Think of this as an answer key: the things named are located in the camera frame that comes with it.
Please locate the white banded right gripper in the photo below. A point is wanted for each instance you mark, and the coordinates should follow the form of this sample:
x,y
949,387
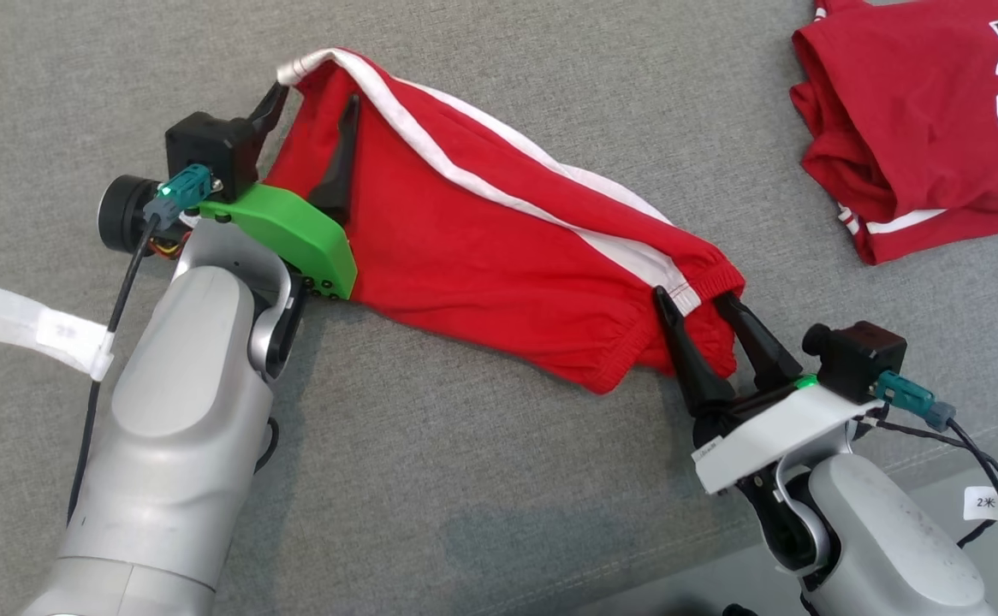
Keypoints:
x,y
773,432

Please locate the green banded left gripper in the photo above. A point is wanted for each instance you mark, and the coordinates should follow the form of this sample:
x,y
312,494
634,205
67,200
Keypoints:
x,y
302,239

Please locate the red shorts with white stripe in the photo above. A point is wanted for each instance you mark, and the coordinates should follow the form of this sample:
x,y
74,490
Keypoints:
x,y
482,257

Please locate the red and white jersey shirt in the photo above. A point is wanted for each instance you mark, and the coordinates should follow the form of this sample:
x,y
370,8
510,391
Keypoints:
x,y
910,111

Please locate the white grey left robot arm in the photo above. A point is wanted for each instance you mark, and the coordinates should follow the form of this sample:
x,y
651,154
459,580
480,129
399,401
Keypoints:
x,y
174,428

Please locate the grey fabric sofa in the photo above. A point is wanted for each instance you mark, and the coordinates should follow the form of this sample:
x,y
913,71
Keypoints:
x,y
465,479

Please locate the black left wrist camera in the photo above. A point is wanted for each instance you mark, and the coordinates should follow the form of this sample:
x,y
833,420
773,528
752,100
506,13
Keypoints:
x,y
208,145

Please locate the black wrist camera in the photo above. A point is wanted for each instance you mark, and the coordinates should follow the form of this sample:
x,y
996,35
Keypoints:
x,y
858,359
208,145

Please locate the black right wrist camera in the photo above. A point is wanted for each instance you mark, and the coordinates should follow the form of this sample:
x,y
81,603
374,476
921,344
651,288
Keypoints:
x,y
858,359

